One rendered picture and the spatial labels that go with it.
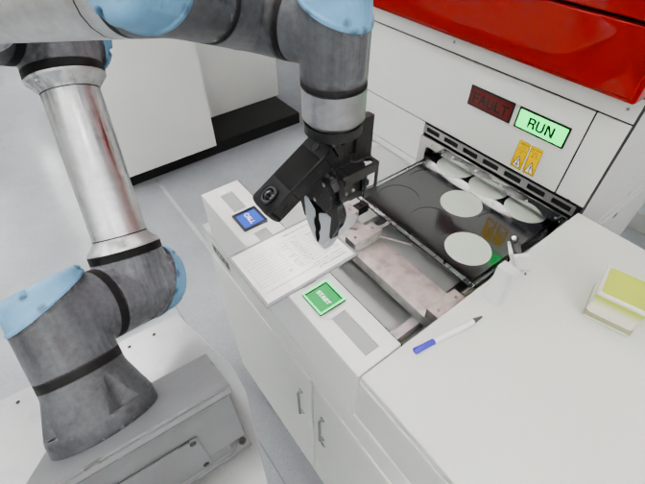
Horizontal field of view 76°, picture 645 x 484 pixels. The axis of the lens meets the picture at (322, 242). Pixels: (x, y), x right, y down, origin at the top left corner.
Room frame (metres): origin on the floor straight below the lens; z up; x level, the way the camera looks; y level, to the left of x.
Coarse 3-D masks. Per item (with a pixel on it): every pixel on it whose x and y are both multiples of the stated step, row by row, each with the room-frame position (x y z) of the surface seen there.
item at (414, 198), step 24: (432, 168) 0.91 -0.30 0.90; (384, 192) 0.81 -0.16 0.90; (408, 192) 0.81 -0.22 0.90; (432, 192) 0.81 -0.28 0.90; (408, 216) 0.72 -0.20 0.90; (432, 216) 0.72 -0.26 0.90; (456, 216) 0.72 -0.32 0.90; (480, 216) 0.72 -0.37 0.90; (504, 216) 0.72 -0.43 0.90; (432, 240) 0.64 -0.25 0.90; (504, 240) 0.64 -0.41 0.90; (456, 264) 0.57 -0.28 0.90
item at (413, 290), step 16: (368, 256) 0.61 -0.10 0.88; (384, 256) 0.61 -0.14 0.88; (400, 256) 0.61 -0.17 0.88; (368, 272) 0.58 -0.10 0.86; (384, 272) 0.57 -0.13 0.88; (400, 272) 0.57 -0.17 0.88; (416, 272) 0.57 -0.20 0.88; (384, 288) 0.54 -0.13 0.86; (400, 288) 0.52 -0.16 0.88; (416, 288) 0.52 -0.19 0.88; (432, 288) 0.52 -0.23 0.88; (400, 304) 0.50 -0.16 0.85; (416, 304) 0.48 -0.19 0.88
